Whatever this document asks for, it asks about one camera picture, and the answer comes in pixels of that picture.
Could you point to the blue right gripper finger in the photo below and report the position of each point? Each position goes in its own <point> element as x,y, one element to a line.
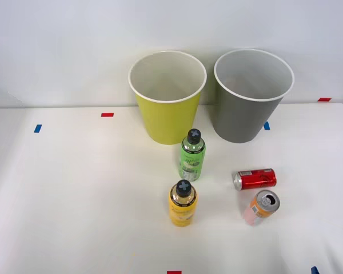
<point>314,270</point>

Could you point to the yellow-green plastic waste bin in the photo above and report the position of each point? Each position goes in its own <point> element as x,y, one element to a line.
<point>168,120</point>

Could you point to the green label plastic bottle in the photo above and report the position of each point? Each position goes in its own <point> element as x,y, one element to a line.
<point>191,162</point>

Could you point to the red drink can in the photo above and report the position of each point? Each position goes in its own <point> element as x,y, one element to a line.
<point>257,179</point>

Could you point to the grey plastic waste bin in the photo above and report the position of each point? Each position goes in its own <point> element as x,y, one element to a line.
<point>240,117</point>

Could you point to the yellow label plastic bottle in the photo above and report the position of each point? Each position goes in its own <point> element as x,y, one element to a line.
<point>182,211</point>

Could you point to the orange and pink drink can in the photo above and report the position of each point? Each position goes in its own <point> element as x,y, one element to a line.
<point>258,209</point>

